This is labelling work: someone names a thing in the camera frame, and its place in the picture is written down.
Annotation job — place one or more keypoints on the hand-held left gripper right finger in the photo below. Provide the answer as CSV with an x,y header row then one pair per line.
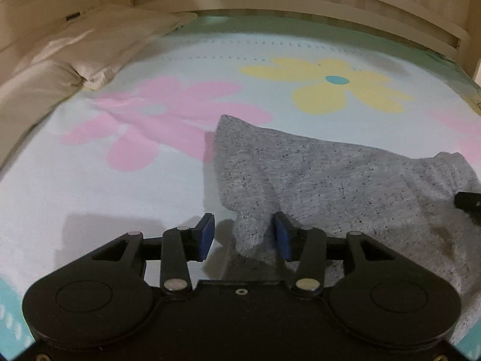
x,y
282,238

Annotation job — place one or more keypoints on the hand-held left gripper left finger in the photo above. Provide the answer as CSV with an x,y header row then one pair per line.
x,y
206,238

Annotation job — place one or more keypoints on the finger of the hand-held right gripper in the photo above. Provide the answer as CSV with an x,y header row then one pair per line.
x,y
469,200

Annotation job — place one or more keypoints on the grey speckled pants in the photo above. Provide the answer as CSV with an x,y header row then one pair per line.
x,y
338,180

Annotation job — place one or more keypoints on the floral printed blanket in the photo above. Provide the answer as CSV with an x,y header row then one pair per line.
x,y
131,180

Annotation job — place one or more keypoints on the green bed sheet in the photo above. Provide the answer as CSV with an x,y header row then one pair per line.
x,y
413,49

